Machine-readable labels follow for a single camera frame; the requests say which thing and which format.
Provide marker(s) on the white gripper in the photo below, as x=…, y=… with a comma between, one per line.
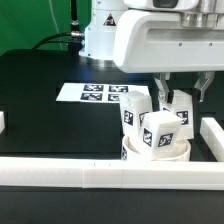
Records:
x=153, y=42

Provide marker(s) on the paper sheet with markers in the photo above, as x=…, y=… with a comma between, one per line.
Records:
x=96, y=93

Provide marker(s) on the white right barrier rail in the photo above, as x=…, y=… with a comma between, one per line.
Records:
x=213, y=135

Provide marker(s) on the white barrier rail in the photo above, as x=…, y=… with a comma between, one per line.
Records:
x=2, y=122
x=82, y=173
x=213, y=135

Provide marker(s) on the white left barrier rail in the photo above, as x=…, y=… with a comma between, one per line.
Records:
x=2, y=122

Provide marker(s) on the white front barrier rail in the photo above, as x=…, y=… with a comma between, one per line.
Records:
x=82, y=173

